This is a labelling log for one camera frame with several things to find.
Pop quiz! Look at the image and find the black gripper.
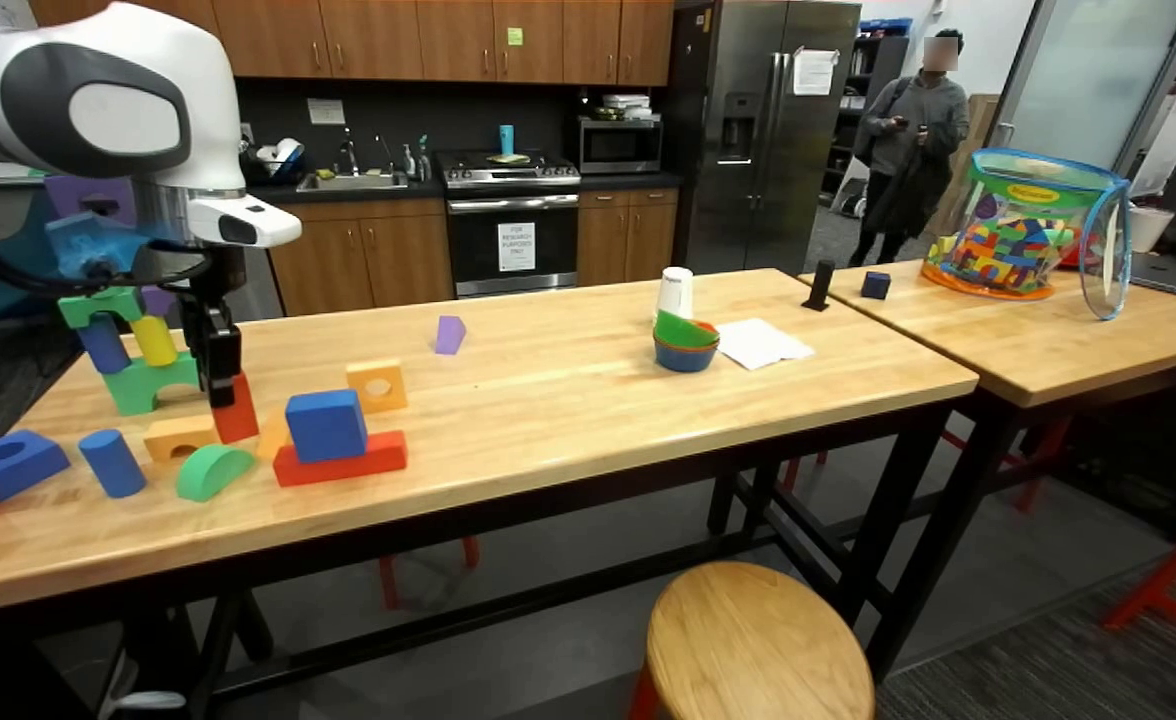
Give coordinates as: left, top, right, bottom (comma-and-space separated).
133, 241, 249, 410

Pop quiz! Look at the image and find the orange foam block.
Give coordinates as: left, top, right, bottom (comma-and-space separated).
211, 375, 259, 444

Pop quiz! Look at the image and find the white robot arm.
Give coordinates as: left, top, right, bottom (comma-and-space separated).
0, 0, 304, 410

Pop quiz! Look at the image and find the tall foam block tower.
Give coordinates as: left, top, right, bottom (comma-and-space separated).
40, 171, 209, 420

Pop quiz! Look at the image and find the yellow foam arch block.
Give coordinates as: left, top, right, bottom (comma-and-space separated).
144, 417, 217, 463

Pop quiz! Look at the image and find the green half-round foam block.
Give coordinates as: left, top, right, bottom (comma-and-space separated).
178, 444, 255, 504

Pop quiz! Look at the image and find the yellow block with hole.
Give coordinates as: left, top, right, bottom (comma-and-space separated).
344, 360, 409, 414

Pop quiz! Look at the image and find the purple foam block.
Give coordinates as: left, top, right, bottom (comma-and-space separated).
431, 315, 467, 355

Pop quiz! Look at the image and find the blue block with hole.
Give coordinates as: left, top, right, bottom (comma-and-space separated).
0, 432, 68, 504

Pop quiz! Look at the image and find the blue foam cube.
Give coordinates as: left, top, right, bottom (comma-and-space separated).
285, 390, 367, 463

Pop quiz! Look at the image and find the blue foam cylinder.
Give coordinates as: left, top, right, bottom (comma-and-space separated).
79, 427, 144, 501

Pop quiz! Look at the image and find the black oven stove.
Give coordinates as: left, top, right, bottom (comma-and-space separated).
444, 156, 579, 297

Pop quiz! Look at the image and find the black microwave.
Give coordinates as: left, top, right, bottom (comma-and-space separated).
578, 121, 664, 171

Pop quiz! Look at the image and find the white paper cup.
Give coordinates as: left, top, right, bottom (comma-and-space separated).
655, 265, 698, 321

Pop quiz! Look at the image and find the white paper sheet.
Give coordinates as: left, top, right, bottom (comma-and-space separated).
719, 321, 813, 374

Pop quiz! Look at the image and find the round wooden stool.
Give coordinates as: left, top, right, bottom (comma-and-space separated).
628, 562, 876, 720

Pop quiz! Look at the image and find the stainless steel refrigerator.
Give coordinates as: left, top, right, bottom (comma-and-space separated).
660, 0, 862, 274

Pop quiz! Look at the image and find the black phone stand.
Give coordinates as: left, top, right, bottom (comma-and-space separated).
806, 259, 835, 312

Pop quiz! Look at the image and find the small black cube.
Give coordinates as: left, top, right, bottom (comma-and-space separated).
862, 274, 892, 302

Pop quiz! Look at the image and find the person in grey jacket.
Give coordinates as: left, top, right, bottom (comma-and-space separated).
847, 29, 970, 267

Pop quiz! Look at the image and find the clear bag of blocks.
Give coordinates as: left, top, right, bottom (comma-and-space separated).
919, 148, 1133, 321

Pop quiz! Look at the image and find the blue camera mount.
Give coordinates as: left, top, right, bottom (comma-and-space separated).
45, 214, 170, 283

